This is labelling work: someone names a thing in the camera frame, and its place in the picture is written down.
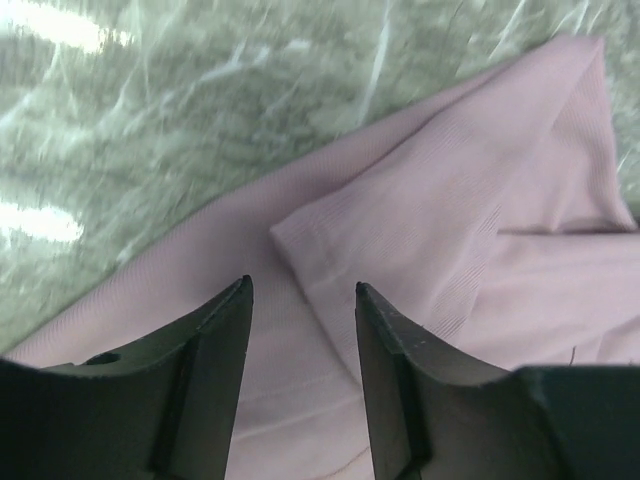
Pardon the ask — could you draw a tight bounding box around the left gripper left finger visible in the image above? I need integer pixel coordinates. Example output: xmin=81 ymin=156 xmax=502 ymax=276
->
xmin=1 ymin=277 xmax=253 ymax=480

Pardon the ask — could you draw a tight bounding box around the pink tank top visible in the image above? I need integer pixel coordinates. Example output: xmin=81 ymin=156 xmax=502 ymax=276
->
xmin=1 ymin=36 xmax=639 ymax=479

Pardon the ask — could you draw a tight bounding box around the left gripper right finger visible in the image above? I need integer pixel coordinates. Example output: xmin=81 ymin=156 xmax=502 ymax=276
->
xmin=355 ymin=283 xmax=639 ymax=480

